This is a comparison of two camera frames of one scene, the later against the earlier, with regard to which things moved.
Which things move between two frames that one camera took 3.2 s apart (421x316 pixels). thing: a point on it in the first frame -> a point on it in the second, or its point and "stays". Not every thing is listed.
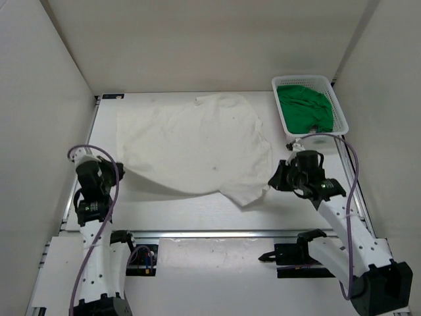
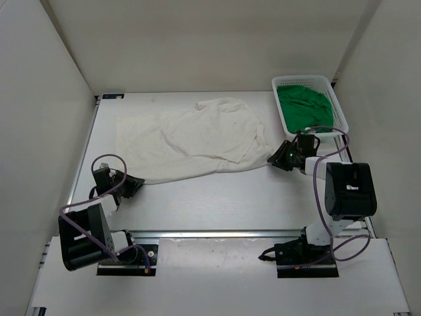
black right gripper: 277,182 -> 279,160
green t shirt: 302,108 stays
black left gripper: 109,165 -> 133,184
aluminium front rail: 216,234 stays
